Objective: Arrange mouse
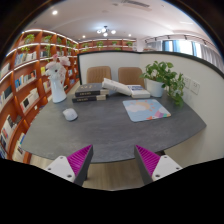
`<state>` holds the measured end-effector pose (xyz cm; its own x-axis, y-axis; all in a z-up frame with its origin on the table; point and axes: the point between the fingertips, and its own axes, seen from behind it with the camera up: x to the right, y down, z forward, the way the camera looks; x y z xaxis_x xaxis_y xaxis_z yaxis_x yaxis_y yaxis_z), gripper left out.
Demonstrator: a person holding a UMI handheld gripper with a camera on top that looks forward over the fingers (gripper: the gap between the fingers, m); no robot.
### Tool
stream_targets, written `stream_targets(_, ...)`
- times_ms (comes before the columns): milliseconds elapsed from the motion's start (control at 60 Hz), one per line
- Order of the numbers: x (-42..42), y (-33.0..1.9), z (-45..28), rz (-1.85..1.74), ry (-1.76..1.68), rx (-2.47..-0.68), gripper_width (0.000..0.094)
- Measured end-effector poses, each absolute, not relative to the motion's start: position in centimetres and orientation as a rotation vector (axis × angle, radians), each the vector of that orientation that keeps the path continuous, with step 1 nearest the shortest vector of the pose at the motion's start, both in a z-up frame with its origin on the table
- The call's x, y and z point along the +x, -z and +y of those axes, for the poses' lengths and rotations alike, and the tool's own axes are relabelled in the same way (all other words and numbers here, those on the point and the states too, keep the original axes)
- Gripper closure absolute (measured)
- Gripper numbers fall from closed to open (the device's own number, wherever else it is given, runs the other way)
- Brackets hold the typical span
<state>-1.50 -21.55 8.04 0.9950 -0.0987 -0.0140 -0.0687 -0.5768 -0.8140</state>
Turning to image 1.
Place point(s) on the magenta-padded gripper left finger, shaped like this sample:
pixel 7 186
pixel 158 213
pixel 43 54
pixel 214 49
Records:
pixel 61 166

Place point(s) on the grey window curtains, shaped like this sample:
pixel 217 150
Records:
pixel 208 53

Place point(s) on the tan upholstered chair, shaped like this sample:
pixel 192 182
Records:
pixel 130 75
pixel 98 74

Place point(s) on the white thick paperback book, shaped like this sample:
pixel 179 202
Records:
pixel 115 86

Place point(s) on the cloud print mouse pad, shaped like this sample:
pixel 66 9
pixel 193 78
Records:
pixel 145 110

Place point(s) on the white computer mouse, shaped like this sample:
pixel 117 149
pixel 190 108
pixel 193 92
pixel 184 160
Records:
pixel 70 114

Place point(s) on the ceiling lamp with round bulbs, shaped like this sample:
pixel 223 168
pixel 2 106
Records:
pixel 105 31

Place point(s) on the white wall socket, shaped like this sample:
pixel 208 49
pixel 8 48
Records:
pixel 195 87
pixel 186 82

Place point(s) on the pink and white flowers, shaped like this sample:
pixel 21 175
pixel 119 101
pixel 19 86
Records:
pixel 55 68

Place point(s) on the green potted plant white pot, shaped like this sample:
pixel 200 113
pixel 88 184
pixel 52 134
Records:
pixel 156 75

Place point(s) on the blue cover book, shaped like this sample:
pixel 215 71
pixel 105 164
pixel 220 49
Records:
pixel 140 91

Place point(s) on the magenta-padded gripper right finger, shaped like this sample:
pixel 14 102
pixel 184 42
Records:
pixel 165 165

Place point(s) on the thick dark hardcover book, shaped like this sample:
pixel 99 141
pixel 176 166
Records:
pixel 87 98
pixel 89 89

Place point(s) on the orange wooden bookshelf unit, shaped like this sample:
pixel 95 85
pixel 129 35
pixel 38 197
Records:
pixel 23 83

